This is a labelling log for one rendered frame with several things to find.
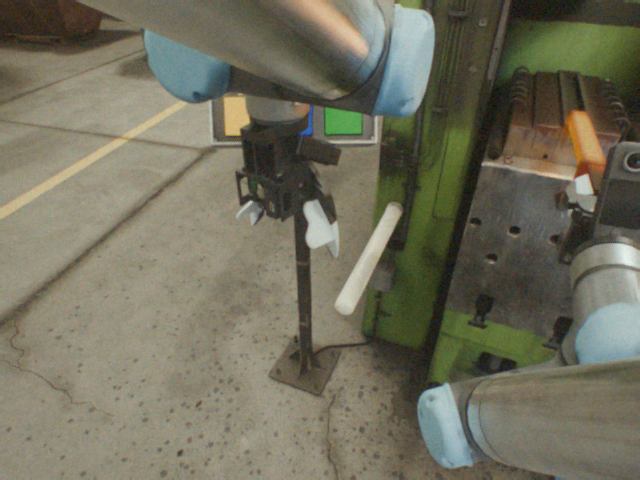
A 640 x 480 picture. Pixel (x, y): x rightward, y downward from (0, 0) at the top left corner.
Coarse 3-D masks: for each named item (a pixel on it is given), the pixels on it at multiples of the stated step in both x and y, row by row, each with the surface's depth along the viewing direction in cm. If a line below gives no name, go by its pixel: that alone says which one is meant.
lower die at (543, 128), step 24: (576, 72) 110; (528, 96) 101; (552, 96) 98; (528, 120) 88; (552, 120) 86; (600, 120) 85; (504, 144) 89; (528, 144) 87; (552, 144) 85; (600, 144) 82
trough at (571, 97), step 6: (564, 72) 111; (564, 78) 110; (570, 78) 111; (576, 78) 108; (564, 84) 107; (570, 84) 107; (576, 84) 105; (570, 90) 103; (576, 90) 103; (570, 96) 99; (576, 96) 99; (570, 102) 96; (576, 102) 96; (582, 102) 93; (570, 108) 93; (576, 108) 93; (582, 108) 91
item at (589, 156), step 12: (576, 120) 79; (588, 120) 79; (576, 132) 74; (588, 132) 74; (576, 144) 72; (588, 144) 69; (576, 156) 69; (588, 156) 64; (600, 156) 64; (588, 168) 60; (600, 168) 59; (600, 180) 56
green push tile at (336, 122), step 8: (328, 112) 82; (336, 112) 82; (344, 112) 82; (352, 112) 82; (328, 120) 83; (336, 120) 83; (344, 120) 83; (352, 120) 83; (360, 120) 83; (328, 128) 83; (336, 128) 83; (344, 128) 83; (352, 128) 83; (360, 128) 83
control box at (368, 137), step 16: (224, 96) 82; (240, 96) 82; (224, 112) 83; (320, 112) 83; (224, 128) 83; (320, 128) 83; (368, 128) 84; (224, 144) 84; (240, 144) 84; (336, 144) 85; (352, 144) 87; (368, 144) 87
